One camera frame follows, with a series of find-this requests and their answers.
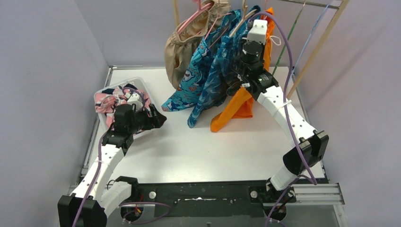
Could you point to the wooden hanger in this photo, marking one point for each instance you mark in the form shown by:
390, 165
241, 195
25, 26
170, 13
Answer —
245, 15

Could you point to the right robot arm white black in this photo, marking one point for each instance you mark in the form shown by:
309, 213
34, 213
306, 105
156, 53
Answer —
309, 144

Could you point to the green plastic hanger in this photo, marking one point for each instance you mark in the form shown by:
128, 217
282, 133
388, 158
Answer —
289, 36

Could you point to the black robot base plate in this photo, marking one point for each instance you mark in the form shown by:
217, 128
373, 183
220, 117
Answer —
218, 199

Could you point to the white perforated plastic basket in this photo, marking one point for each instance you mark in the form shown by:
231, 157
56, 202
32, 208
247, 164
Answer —
137, 82

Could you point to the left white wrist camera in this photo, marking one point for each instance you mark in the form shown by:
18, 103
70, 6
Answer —
136, 101

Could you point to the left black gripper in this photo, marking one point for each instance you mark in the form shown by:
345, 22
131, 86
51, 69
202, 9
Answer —
150, 117

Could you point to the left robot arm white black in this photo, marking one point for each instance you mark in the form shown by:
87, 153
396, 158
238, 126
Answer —
90, 204

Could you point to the dark blue whale shorts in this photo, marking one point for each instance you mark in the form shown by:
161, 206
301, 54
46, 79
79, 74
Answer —
210, 70

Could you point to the light blue shark shorts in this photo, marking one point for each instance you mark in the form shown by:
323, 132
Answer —
174, 102

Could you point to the beige shorts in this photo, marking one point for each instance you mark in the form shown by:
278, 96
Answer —
180, 47

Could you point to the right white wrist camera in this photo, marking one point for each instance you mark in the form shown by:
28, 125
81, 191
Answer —
257, 31

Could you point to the light blue wire hanger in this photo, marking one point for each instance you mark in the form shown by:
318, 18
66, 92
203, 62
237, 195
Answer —
309, 38

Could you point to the thin pink hanger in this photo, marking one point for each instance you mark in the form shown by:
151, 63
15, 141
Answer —
216, 13

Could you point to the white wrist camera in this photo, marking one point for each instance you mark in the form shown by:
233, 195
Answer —
257, 31
136, 101

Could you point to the navy blue shorts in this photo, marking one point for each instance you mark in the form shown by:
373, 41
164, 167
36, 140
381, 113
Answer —
128, 85

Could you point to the pink plastic hanger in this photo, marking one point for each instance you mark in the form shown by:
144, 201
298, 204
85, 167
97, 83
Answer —
200, 9

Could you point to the wooden clothes rack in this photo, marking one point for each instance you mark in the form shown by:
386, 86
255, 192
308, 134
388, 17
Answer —
339, 10

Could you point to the pink shark print shorts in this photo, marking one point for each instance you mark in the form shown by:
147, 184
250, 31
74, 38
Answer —
108, 99

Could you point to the orange shorts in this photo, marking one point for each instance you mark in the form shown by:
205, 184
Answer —
241, 104

